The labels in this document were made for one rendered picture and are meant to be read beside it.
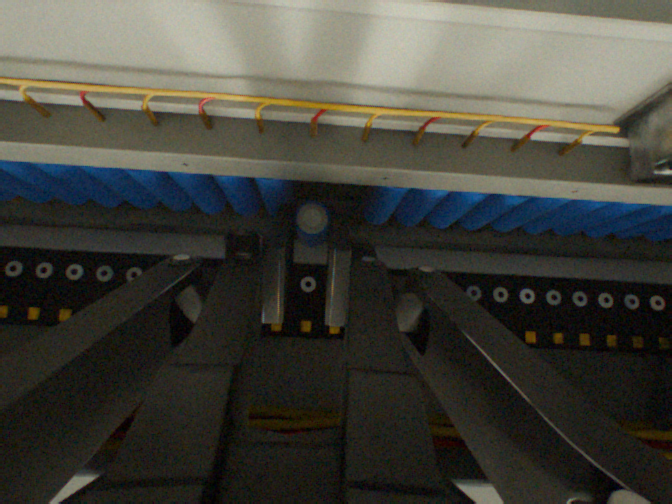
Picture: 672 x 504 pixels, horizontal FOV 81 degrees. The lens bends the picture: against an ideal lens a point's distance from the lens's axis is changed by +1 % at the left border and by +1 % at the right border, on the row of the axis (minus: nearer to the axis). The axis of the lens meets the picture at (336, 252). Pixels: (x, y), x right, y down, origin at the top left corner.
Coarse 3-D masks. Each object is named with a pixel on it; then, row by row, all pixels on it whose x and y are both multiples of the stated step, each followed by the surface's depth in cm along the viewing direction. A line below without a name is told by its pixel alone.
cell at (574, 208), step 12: (564, 204) 21; (576, 204) 20; (588, 204) 20; (600, 204) 19; (540, 216) 23; (552, 216) 22; (564, 216) 22; (576, 216) 21; (528, 228) 25; (540, 228) 24
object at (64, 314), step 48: (0, 288) 27; (48, 288) 27; (96, 288) 28; (480, 288) 29; (528, 288) 30; (576, 288) 30; (624, 288) 30; (288, 336) 28; (336, 336) 28; (528, 336) 29; (576, 336) 29; (624, 336) 29
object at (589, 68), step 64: (0, 0) 11; (64, 0) 11; (128, 0) 11; (192, 0) 11; (256, 0) 11; (320, 0) 11; (384, 0) 11; (448, 0) 11; (512, 0) 11; (576, 0) 11; (640, 0) 11; (0, 64) 14; (64, 64) 14; (128, 64) 14; (192, 64) 13; (256, 64) 13; (320, 64) 13; (384, 64) 13; (448, 64) 13; (512, 64) 13; (576, 64) 13; (640, 64) 12; (320, 256) 28; (384, 256) 29; (448, 256) 29; (512, 256) 29
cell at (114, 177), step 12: (84, 168) 18; (96, 168) 18; (108, 168) 19; (120, 168) 19; (108, 180) 19; (120, 180) 20; (132, 180) 21; (120, 192) 21; (132, 192) 21; (144, 192) 22; (132, 204) 23; (144, 204) 23
